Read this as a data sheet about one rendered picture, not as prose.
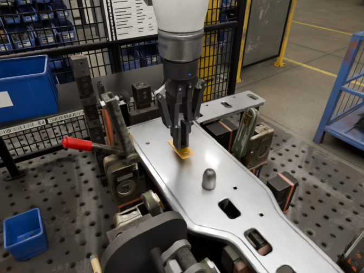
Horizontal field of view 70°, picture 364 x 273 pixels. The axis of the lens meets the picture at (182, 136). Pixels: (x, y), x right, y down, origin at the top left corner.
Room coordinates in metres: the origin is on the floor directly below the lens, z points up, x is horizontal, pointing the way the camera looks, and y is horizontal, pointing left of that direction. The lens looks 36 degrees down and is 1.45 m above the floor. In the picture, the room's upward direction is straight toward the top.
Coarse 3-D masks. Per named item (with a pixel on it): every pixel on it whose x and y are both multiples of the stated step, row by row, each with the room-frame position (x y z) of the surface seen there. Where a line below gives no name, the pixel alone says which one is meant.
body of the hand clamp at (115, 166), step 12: (108, 156) 0.47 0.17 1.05; (120, 156) 0.47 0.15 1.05; (108, 168) 0.43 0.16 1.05; (120, 168) 0.42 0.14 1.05; (132, 168) 0.44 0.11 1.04; (108, 180) 0.43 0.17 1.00; (120, 180) 0.42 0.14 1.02; (132, 180) 0.43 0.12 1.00; (120, 192) 0.42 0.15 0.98; (132, 192) 0.43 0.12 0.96; (120, 204) 0.41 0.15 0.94; (132, 204) 0.43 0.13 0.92
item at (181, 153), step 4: (168, 140) 0.56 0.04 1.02; (172, 140) 0.56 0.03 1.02; (172, 144) 0.55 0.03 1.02; (184, 144) 0.54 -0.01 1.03; (176, 148) 0.53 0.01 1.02; (184, 148) 0.53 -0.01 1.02; (188, 148) 0.53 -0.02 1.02; (180, 152) 0.51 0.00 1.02; (184, 152) 0.51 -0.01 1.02; (188, 152) 0.51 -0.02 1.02; (192, 152) 0.51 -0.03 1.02; (180, 156) 0.50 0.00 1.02; (184, 156) 0.50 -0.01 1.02; (188, 156) 0.50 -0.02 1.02
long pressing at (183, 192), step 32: (128, 128) 0.65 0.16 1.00; (160, 128) 0.65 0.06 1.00; (192, 128) 0.65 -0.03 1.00; (160, 160) 0.51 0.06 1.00; (192, 160) 0.51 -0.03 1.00; (224, 160) 0.51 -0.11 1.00; (160, 192) 0.41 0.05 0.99; (192, 192) 0.40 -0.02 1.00; (224, 192) 0.40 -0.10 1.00; (256, 192) 0.40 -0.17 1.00; (192, 224) 0.31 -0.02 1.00; (224, 224) 0.32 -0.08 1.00; (256, 224) 0.32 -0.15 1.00; (288, 224) 0.32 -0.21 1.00; (256, 256) 0.25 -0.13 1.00; (288, 256) 0.25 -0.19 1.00; (320, 256) 0.25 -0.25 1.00
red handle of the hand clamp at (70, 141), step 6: (66, 138) 0.41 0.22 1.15; (72, 138) 0.41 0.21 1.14; (66, 144) 0.39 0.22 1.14; (72, 144) 0.40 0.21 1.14; (78, 144) 0.40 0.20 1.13; (84, 144) 0.41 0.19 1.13; (90, 144) 0.42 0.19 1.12; (96, 144) 0.43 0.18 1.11; (84, 150) 0.41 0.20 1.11; (90, 150) 0.42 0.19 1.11; (96, 150) 0.42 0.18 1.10; (102, 150) 0.43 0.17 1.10; (108, 150) 0.43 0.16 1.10; (114, 150) 0.44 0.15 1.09; (120, 150) 0.45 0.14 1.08
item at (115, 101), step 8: (104, 96) 0.45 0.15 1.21; (112, 96) 0.46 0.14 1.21; (120, 96) 0.46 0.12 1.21; (128, 96) 0.46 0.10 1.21; (104, 104) 0.44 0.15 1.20; (112, 104) 0.44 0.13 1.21; (112, 112) 0.43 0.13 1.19; (120, 112) 0.44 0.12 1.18; (112, 120) 0.43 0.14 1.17; (120, 120) 0.44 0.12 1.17; (120, 128) 0.44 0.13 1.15; (120, 136) 0.44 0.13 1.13; (128, 136) 0.45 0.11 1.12; (120, 144) 0.46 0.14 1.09; (128, 144) 0.45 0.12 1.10; (128, 152) 0.44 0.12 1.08
